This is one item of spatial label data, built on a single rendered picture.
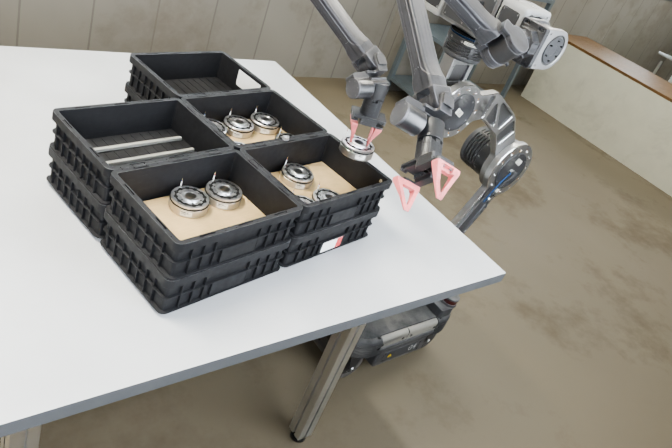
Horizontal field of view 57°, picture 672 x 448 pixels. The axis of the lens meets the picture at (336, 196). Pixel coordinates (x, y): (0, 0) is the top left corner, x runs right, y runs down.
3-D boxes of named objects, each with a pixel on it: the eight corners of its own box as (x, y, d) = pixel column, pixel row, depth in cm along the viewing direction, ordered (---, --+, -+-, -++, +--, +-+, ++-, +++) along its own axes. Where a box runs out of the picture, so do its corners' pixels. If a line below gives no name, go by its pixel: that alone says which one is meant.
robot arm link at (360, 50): (300, -71, 166) (279, -48, 174) (288, -64, 162) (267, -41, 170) (393, 59, 174) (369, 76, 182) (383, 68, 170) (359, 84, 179)
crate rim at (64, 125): (177, 103, 191) (178, 97, 190) (235, 155, 177) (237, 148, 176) (49, 116, 162) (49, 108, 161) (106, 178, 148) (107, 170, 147)
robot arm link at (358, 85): (384, 51, 173) (364, 64, 180) (354, 49, 166) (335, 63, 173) (395, 90, 172) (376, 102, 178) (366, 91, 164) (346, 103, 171)
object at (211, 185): (228, 178, 176) (229, 176, 175) (248, 198, 170) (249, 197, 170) (198, 183, 168) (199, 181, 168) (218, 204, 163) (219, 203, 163)
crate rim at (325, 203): (327, 138, 206) (329, 132, 205) (392, 188, 192) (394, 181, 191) (235, 155, 177) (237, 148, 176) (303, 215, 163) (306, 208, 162)
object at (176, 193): (198, 185, 168) (198, 183, 167) (215, 207, 162) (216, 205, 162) (163, 189, 161) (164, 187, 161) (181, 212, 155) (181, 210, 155)
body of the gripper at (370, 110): (384, 128, 177) (392, 105, 174) (350, 119, 176) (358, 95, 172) (382, 119, 183) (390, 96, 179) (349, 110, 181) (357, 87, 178)
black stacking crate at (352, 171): (318, 162, 211) (329, 133, 205) (380, 212, 197) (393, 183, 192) (228, 182, 182) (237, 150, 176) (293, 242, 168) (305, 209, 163)
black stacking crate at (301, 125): (264, 118, 225) (272, 90, 219) (318, 161, 211) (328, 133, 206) (172, 130, 196) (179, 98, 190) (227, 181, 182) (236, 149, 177)
